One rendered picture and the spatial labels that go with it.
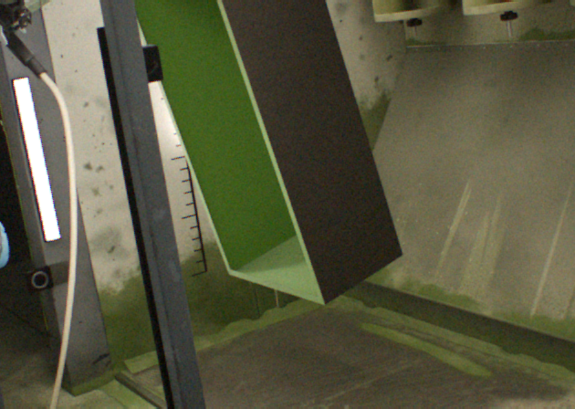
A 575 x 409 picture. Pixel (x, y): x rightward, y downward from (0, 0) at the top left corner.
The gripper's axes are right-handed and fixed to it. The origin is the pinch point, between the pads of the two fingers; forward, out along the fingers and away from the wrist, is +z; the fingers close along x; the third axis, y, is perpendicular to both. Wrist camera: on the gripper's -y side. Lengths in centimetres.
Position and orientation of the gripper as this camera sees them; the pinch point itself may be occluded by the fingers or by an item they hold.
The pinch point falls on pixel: (3, 31)
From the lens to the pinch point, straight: 256.5
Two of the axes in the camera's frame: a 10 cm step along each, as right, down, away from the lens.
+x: 7.0, -5.8, 4.2
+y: 6.8, 7.1, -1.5
